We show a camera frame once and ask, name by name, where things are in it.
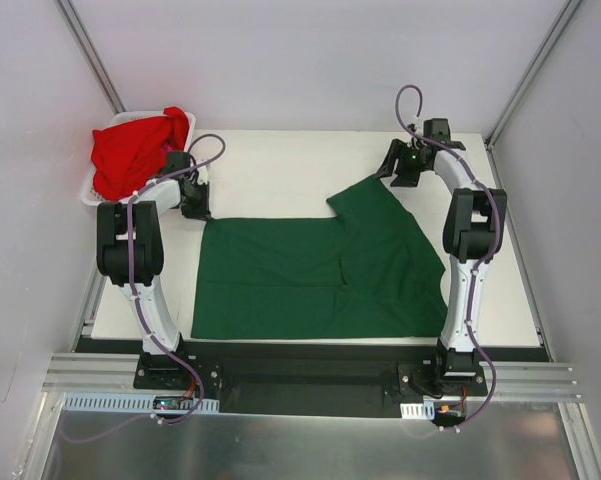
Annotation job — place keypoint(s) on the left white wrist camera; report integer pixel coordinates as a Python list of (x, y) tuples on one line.
[(202, 177)]

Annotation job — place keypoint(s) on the left slotted cable duct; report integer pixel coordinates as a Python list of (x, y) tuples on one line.
[(128, 403)]

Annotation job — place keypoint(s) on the left aluminium frame post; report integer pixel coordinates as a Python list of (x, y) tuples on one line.
[(79, 32)]

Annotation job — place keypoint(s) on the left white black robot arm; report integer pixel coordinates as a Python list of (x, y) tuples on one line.
[(130, 253)]

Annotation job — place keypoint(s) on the right aluminium frame post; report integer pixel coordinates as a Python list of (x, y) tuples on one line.
[(547, 46)]

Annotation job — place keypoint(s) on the slotted cable duct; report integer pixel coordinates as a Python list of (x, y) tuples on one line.
[(417, 411), (128, 403)]

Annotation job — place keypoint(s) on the aluminium frame post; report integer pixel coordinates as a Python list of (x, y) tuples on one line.
[(547, 46), (79, 32)]

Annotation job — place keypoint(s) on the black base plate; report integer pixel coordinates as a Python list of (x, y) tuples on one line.
[(335, 380)]

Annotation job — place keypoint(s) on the green t shirt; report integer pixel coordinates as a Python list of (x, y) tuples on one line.
[(368, 271)]

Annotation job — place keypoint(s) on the right slotted cable duct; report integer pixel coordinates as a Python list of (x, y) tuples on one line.
[(417, 411)]

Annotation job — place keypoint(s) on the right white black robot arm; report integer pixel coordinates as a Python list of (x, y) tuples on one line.
[(472, 236)]

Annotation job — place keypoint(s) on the red t shirt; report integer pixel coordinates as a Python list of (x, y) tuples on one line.
[(135, 160)]

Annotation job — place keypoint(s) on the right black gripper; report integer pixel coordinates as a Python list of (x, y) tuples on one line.
[(400, 163)]

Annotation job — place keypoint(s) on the aluminium rail beam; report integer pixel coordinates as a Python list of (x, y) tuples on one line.
[(106, 372)]

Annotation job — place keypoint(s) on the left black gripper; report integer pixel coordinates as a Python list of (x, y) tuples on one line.
[(195, 203)]

